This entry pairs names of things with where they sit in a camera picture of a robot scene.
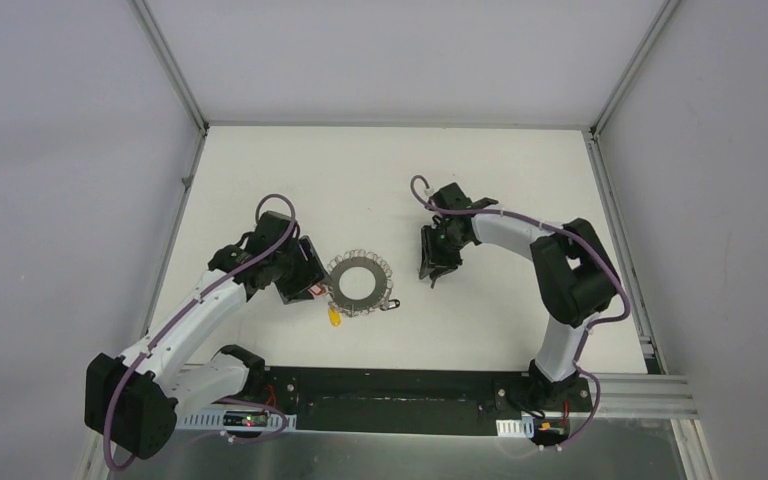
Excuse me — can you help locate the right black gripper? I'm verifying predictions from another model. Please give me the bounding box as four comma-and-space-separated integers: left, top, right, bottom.
420, 224, 470, 280

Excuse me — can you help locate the metal disc with keyrings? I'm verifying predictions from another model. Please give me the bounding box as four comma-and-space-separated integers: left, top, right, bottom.
325, 249, 396, 317

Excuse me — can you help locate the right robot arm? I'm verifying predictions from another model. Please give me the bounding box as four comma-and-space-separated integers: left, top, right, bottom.
414, 183, 628, 411

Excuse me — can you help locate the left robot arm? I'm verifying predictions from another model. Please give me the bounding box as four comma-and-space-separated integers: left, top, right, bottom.
84, 211, 326, 460

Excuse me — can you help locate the red key tag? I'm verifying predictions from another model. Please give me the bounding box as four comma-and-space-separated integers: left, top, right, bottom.
310, 285, 327, 297

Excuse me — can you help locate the yellow key tag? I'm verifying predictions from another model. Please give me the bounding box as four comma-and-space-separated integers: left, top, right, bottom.
328, 308, 342, 327

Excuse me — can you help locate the black tag key on ring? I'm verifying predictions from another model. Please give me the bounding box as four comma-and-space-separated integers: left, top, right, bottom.
378, 299, 401, 311

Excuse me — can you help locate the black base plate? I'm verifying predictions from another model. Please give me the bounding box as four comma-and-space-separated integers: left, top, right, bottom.
201, 366, 594, 437

